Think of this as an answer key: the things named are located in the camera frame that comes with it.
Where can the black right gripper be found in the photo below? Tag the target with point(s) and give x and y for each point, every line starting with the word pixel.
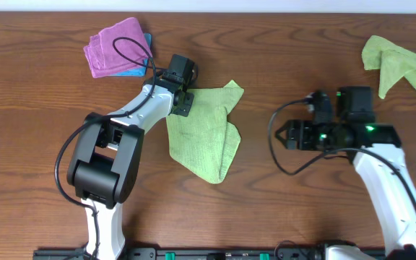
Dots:
pixel 294 134

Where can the folded purple cloth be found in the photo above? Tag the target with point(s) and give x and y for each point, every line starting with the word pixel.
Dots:
pixel 112 51

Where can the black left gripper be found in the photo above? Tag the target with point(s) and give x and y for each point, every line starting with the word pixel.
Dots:
pixel 185 102

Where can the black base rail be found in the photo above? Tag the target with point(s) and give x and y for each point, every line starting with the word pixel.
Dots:
pixel 286 250

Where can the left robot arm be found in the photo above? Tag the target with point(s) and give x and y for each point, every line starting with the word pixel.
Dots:
pixel 105 161

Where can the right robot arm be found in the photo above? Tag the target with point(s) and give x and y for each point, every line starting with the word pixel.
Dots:
pixel 376 153

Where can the crumpled green cloth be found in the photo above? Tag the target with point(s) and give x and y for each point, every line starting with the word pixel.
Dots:
pixel 393 62

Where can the folded blue cloth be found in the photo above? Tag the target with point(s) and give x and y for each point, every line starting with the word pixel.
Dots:
pixel 135 53

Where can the light green cloth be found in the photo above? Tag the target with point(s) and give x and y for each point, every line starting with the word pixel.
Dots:
pixel 205 142

